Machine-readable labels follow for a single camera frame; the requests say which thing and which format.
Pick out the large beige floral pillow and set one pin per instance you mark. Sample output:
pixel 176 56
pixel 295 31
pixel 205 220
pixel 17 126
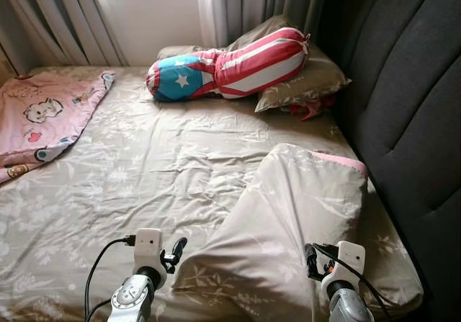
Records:
pixel 317 81

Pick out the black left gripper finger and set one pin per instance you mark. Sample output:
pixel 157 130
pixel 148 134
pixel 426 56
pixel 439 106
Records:
pixel 179 247

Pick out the dark grey padded headboard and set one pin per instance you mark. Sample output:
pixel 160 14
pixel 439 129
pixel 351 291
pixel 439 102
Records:
pixel 403 106

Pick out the grey curtain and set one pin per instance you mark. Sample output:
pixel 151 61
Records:
pixel 50 19
pixel 252 1

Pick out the pink cartoon print blanket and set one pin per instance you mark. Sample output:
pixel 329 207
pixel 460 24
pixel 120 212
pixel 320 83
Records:
pixel 43 113

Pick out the red cloth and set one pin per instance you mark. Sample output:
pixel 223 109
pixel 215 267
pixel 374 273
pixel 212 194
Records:
pixel 310 108

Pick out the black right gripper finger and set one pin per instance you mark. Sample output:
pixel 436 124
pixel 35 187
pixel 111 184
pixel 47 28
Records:
pixel 312 261

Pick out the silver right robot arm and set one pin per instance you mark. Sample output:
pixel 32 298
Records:
pixel 349 306

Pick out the beige floral bed sheet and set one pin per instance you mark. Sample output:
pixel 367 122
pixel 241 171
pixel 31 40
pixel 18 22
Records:
pixel 158 163

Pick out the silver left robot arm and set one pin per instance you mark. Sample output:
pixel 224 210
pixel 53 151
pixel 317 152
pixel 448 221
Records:
pixel 133 297

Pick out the stars and stripes bolster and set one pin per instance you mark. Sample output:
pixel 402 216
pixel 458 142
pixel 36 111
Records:
pixel 245 63

